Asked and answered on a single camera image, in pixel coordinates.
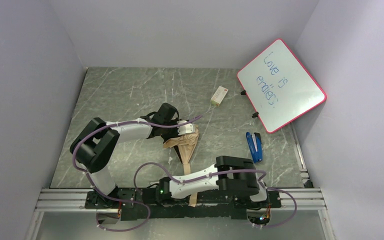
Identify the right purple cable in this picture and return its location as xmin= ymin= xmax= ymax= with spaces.
xmin=133 ymin=162 xmax=298 ymax=230

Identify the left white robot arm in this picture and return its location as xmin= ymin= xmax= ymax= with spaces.
xmin=69 ymin=102 xmax=188 ymax=207

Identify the small white eraser box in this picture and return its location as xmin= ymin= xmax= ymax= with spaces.
xmin=210 ymin=86 xmax=229 ymax=107

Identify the pink framed whiteboard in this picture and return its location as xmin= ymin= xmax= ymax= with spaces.
xmin=237 ymin=38 xmax=327 ymax=133

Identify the blue marker pen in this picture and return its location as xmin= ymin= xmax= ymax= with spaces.
xmin=245 ymin=132 xmax=263 ymax=164

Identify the aluminium frame rail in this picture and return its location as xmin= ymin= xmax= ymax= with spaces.
xmin=34 ymin=188 xmax=327 ymax=213

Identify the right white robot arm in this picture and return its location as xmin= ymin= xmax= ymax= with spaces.
xmin=141 ymin=155 xmax=268 ymax=205

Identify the beige folding umbrella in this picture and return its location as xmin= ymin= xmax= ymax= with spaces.
xmin=162 ymin=124 xmax=201 ymax=208

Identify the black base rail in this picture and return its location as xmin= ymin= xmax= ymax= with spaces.
xmin=84 ymin=187 xmax=282 ymax=221

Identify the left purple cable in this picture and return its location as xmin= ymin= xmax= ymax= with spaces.
xmin=72 ymin=115 xmax=203 ymax=233

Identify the black whiteboard stand clip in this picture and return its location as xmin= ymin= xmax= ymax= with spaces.
xmin=240 ymin=90 xmax=259 ymax=118

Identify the purple cable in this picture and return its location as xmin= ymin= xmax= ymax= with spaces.
xmin=72 ymin=115 xmax=203 ymax=233
xmin=133 ymin=162 xmax=298 ymax=230

